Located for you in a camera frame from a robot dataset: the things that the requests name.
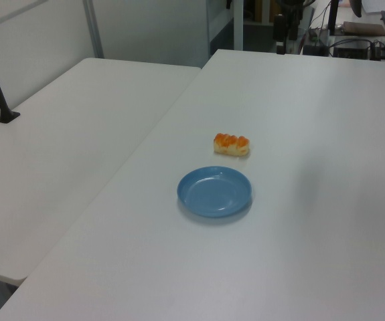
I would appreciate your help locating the blue round plate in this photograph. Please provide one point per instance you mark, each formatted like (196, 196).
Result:
(214, 193)

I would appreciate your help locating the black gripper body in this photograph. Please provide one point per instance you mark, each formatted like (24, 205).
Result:
(292, 6)

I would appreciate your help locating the blue-grey cabinet panel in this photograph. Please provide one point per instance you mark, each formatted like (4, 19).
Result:
(224, 26)

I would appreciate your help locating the brown cardboard box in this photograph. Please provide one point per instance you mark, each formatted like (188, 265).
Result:
(363, 28)

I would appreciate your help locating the black electronics box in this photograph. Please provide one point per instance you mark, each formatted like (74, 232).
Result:
(350, 52)

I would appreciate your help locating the black upright stand post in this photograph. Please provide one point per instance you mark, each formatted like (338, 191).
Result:
(333, 16)

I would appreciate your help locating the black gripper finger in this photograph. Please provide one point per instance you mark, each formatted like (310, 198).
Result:
(279, 31)
(293, 28)

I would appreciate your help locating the orange glazed bread roll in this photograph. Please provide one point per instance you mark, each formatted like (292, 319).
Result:
(231, 145)

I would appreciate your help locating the white side table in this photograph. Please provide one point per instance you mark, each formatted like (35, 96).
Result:
(61, 150)

